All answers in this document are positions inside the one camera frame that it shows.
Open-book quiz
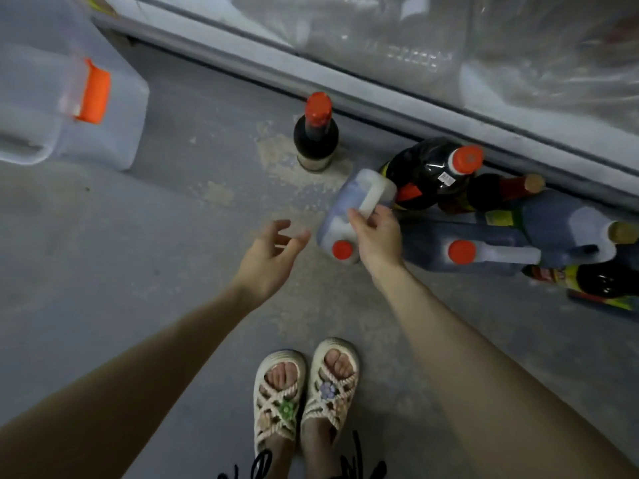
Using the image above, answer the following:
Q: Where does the person's right hand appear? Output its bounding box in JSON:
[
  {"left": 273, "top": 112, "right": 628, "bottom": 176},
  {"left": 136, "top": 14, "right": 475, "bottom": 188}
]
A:
[{"left": 346, "top": 204, "right": 409, "bottom": 290}]

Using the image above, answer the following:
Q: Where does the group of bottles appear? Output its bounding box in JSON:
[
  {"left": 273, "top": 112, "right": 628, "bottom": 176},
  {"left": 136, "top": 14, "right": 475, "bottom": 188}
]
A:
[{"left": 292, "top": 91, "right": 639, "bottom": 315}]

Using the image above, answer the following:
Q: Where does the person's left forearm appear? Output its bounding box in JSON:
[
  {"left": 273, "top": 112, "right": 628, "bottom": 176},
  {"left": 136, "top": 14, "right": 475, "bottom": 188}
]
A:
[{"left": 0, "top": 289, "right": 251, "bottom": 479}]

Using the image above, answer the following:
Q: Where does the person's left beige sandal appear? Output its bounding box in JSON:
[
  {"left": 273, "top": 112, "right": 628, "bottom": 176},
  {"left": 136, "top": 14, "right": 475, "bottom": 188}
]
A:
[{"left": 252, "top": 350, "right": 308, "bottom": 455}]

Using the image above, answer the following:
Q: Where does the person's left hand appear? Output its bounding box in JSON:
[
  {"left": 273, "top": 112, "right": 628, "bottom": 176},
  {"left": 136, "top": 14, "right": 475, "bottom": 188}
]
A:
[{"left": 232, "top": 219, "right": 313, "bottom": 310}]

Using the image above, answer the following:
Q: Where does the person's right forearm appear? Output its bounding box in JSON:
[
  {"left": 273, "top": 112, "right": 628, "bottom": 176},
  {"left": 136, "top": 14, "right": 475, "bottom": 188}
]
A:
[{"left": 377, "top": 266, "right": 639, "bottom": 479}]

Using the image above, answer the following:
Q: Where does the white metal store shelving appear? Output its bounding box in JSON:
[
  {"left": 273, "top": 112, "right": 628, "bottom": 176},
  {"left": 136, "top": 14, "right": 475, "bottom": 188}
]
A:
[{"left": 90, "top": 0, "right": 639, "bottom": 210}]

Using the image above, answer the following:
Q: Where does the person's beige sandal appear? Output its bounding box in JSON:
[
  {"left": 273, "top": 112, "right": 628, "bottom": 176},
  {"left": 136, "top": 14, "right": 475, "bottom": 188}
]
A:
[
  {"left": 252, "top": 350, "right": 308, "bottom": 455},
  {"left": 302, "top": 338, "right": 361, "bottom": 445}
]

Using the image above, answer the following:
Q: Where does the pack of clear empty bottles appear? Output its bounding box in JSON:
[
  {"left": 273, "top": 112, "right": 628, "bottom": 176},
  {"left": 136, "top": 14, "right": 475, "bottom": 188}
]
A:
[{"left": 230, "top": 0, "right": 639, "bottom": 136}]

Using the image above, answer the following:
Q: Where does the person's right beige sandal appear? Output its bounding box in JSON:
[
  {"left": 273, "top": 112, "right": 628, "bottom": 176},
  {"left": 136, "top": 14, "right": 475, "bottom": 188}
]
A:
[{"left": 302, "top": 338, "right": 361, "bottom": 445}]

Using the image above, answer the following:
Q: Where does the grey floor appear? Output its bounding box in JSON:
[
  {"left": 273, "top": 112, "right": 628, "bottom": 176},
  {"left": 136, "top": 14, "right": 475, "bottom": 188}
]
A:
[{"left": 0, "top": 35, "right": 639, "bottom": 479}]

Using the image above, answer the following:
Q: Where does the clear plastic bin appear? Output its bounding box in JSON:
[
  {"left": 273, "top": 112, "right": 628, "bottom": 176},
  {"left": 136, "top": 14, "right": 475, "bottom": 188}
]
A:
[{"left": 0, "top": 0, "right": 151, "bottom": 172}]

